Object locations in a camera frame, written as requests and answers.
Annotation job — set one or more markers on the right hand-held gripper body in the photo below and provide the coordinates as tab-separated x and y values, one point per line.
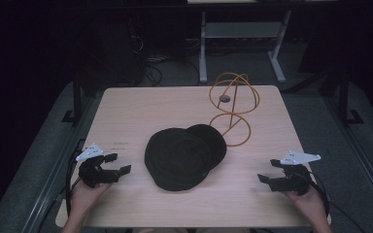
293	183

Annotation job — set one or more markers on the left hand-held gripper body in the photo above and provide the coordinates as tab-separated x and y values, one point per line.
94	174

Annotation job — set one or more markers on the black hat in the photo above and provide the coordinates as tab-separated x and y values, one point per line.
181	158

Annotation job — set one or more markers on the person's left hand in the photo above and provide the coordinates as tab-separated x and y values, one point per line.
84	195

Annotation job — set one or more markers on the person's right hand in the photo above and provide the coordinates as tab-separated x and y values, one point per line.
312	204

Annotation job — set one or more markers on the aluminium rail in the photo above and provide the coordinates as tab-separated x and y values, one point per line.
50	184
362	158

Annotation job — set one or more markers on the black metal post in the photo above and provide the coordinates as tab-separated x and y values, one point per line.
76	97
344	97

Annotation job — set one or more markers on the grey metal table frame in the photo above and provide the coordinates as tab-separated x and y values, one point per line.
243	30

